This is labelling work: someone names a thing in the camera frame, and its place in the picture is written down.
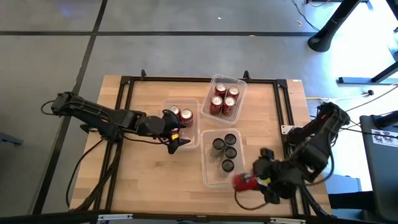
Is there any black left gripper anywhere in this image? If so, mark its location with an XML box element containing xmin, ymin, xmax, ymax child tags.
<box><xmin>138</xmin><ymin>110</ymin><xmax>191</xmax><ymax>155</ymax></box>

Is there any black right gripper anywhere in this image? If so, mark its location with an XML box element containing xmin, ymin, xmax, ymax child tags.
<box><xmin>245</xmin><ymin>148</ymin><xmax>284</xmax><ymax>203</ymax></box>

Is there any clear plastic bin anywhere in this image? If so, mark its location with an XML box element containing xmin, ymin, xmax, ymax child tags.
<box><xmin>161</xmin><ymin>98</ymin><xmax>201</xmax><ymax>151</ymax></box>
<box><xmin>200</xmin><ymin>73</ymin><xmax>249</xmax><ymax>126</ymax></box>
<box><xmin>200</xmin><ymin>129</ymin><xmax>246</xmax><ymax>189</ymax></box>

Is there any red Coca-Cola can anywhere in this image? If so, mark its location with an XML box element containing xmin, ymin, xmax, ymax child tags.
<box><xmin>214</xmin><ymin>82</ymin><xmax>228</xmax><ymax>98</ymax></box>
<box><xmin>226</xmin><ymin>86</ymin><xmax>241</xmax><ymax>100</ymax></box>
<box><xmin>222</xmin><ymin>96</ymin><xmax>237</xmax><ymax>118</ymax></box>
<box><xmin>209</xmin><ymin>95</ymin><xmax>224</xmax><ymax>116</ymax></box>

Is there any blue box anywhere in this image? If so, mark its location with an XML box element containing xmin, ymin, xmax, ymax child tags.
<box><xmin>323</xmin><ymin>172</ymin><xmax>363</xmax><ymax>195</ymax></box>

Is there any black cabinet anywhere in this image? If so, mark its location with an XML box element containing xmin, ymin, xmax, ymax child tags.
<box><xmin>359</xmin><ymin>111</ymin><xmax>398</xmax><ymax>223</ymax></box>

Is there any white printed sticker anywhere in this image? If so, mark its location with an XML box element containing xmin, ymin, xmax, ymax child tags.
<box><xmin>371</xmin><ymin>129</ymin><xmax>398</xmax><ymax>149</ymax></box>

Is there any black crossbar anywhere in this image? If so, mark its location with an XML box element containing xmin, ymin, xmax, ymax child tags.
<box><xmin>0</xmin><ymin>210</ymin><xmax>398</xmax><ymax>224</ymax></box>

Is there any black table foot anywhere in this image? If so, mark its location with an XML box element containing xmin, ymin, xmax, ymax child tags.
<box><xmin>338</xmin><ymin>60</ymin><xmax>398</xmax><ymax>85</ymax></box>

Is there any black desk leg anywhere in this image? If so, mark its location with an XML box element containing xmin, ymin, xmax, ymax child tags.
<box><xmin>307</xmin><ymin>0</ymin><xmax>364</xmax><ymax>53</ymax></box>

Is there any grey floor object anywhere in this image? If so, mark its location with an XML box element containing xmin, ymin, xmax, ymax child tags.
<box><xmin>0</xmin><ymin>132</ymin><xmax>23</xmax><ymax>146</ymax></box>

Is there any silver metal bracket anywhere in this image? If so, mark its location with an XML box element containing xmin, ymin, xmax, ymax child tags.
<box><xmin>269</xmin><ymin>217</ymin><xmax>307</xmax><ymax>224</ymax></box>
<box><xmin>96</xmin><ymin>213</ymin><xmax>134</xmax><ymax>222</ymax></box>

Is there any black cable bundle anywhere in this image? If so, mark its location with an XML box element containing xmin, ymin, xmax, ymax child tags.
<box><xmin>73</xmin><ymin>141</ymin><xmax>124</xmax><ymax>214</ymax></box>
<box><xmin>295</xmin><ymin>183</ymin><xmax>332</xmax><ymax>218</ymax></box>

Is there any thin black floor cable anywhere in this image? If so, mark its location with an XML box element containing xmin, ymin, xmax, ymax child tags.
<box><xmin>65</xmin><ymin>138</ymin><xmax>105</xmax><ymax>208</ymax></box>

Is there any pale floor cable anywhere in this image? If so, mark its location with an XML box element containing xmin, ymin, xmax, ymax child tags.
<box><xmin>306</xmin><ymin>81</ymin><xmax>398</xmax><ymax>110</ymax></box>

